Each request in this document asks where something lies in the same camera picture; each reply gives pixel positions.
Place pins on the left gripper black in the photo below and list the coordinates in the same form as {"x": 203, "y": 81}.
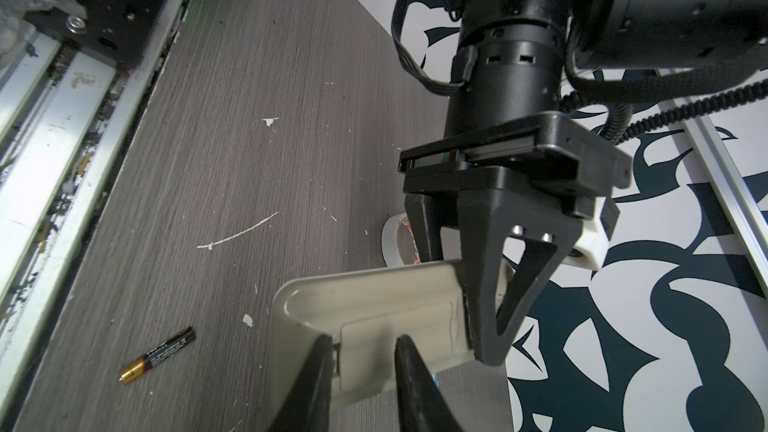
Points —
{"x": 511, "y": 163}

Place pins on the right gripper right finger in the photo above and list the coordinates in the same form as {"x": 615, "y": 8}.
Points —
{"x": 421, "y": 407}

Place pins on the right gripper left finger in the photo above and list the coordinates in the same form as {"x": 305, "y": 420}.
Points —
{"x": 307, "y": 405}

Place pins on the white remote control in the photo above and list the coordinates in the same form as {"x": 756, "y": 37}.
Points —
{"x": 364, "y": 313}

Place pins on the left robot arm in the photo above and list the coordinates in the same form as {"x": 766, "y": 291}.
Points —
{"x": 623, "y": 52}

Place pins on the roll of clear tape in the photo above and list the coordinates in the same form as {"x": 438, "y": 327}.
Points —
{"x": 397, "y": 242}

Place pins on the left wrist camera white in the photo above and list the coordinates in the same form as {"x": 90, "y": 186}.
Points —
{"x": 592, "y": 247}

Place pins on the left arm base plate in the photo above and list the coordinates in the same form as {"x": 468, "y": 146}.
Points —
{"x": 102, "y": 6}

